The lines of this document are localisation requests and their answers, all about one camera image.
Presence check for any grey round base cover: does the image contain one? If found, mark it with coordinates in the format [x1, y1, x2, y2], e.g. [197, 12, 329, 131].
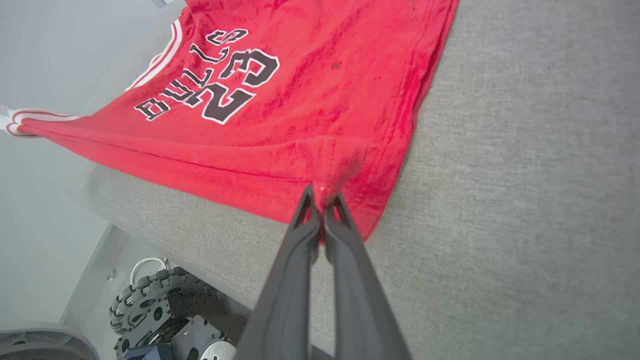
[0, 323, 101, 360]

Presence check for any white cable loop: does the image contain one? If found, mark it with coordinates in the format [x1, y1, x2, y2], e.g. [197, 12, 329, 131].
[130, 256, 170, 286]

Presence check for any grey fabric sofa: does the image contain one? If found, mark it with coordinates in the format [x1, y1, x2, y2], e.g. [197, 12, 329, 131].
[75, 0, 640, 360]

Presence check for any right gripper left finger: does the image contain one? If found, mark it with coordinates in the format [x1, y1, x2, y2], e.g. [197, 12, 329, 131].
[234, 184, 321, 360]

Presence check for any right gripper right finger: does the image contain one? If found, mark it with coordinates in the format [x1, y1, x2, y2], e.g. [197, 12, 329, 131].
[324, 193, 412, 360]

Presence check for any black mecanum wheel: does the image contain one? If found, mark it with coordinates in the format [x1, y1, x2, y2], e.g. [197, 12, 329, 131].
[109, 267, 187, 335]

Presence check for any red basketball jersey white trim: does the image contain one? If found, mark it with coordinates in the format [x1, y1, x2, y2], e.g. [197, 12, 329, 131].
[4, 0, 460, 244]

